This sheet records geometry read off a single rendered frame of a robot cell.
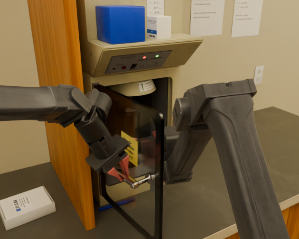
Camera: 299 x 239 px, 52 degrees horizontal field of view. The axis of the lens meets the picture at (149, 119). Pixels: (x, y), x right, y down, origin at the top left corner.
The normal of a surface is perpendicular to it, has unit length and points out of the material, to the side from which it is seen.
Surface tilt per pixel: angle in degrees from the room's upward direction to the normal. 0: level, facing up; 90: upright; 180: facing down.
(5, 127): 90
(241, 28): 90
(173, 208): 0
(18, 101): 58
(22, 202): 0
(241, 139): 45
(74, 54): 90
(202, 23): 90
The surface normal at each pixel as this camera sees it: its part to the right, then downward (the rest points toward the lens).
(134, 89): 0.16, -0.02
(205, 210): 0.00, -0.92
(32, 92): 0.73, -0.47
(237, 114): 0.07, -0.38
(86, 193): 0.49, 0.33
